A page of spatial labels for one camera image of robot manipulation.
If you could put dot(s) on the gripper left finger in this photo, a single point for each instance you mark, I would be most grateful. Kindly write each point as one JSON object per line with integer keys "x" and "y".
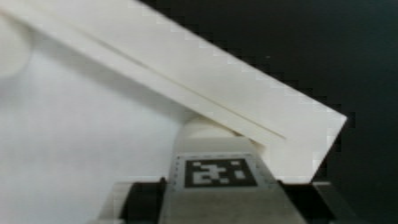
{"x": 132, "y": 205}

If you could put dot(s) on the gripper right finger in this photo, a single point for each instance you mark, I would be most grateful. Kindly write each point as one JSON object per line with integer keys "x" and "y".
{"x": 320, "y": 203}

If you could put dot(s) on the white table leg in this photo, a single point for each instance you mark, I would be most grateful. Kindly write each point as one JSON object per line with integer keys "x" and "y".
{"x": 222, "y": 190}

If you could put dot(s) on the white square tabletop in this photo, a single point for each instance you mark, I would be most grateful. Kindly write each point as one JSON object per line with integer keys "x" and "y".
{"x": 110, "y": 76}

